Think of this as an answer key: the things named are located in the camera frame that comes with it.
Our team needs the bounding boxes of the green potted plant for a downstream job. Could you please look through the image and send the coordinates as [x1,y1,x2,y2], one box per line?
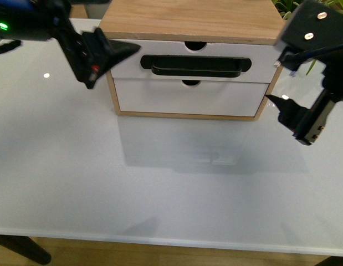
[272,0,343,76]

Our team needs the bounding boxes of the wooden drawer cabinet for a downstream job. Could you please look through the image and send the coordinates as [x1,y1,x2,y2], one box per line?
[100,1,284,121]

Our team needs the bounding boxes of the white lower drawer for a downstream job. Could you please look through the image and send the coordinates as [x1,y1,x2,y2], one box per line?
[114,78,268,117]

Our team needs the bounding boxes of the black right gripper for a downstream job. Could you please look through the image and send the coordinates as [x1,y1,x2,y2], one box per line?
[266,89,339,146]

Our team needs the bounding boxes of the white front top drawer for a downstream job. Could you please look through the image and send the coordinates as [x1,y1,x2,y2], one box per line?
[111,40,279,83]

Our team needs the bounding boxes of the dark table leg right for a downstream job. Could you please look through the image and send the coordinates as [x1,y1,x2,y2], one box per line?
[315,256,343,266]

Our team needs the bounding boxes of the dark table leg left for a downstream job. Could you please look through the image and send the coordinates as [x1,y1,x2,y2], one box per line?
[0,235,52,265]

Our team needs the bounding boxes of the black metal drawer handle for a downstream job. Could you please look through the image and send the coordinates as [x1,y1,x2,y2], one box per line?
[140,55,252,78]

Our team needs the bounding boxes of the white drawer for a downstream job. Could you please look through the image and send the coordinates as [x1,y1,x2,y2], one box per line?
[114,78,268,117]
[111,40,279,83]

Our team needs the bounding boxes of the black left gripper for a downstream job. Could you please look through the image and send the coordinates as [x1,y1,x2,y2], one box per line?
[50,1,141,89]

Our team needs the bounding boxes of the dark table leg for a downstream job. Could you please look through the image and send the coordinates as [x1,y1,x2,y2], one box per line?
[315,256,343,266]
[0,235,52,265]

